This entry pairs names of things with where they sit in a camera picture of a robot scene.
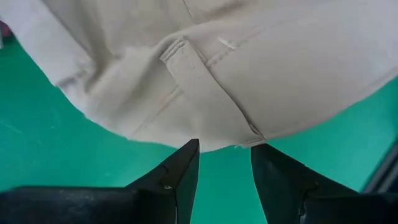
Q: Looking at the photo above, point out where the green table mat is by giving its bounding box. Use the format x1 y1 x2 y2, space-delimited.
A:
0 34 398 224

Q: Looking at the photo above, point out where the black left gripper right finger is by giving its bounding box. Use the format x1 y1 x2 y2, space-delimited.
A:
251 143 398 224

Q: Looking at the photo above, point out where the beige khaki garment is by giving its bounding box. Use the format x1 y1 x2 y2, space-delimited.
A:
0 0 398 153

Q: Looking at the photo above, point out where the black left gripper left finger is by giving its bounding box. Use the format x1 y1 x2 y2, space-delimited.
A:
0 139 200 224

